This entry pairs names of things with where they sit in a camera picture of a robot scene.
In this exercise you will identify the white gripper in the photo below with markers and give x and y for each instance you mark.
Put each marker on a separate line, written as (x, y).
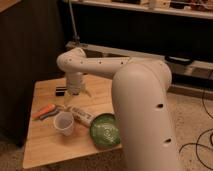
(74, 84)

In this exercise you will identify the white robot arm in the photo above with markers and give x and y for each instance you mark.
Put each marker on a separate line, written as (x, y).
(139, 87)

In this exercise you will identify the metal pole stand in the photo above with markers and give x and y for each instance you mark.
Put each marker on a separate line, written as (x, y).
(76, 37)

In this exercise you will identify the black rectangular box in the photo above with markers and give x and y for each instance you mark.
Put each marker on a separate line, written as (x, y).
(60, 91)

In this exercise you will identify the clear plastic cup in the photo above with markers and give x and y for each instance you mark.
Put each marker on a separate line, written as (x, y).
(64, 123)

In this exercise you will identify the wooden table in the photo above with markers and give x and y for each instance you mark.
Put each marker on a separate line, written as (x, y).
(46, 142)

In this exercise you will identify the green round bowl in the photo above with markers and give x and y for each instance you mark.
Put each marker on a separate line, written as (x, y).
(104, 131)

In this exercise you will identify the dark cabinet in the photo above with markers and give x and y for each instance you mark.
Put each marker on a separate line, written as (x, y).
(31, 38)

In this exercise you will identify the grey metal beam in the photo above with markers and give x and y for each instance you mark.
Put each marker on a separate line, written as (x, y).
(195, 69)

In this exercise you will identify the wooden shelf with clutter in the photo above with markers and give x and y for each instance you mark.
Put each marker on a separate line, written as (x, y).
(144, 8)

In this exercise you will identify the orange handled tool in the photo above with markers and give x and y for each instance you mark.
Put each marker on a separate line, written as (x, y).
(46, 111)

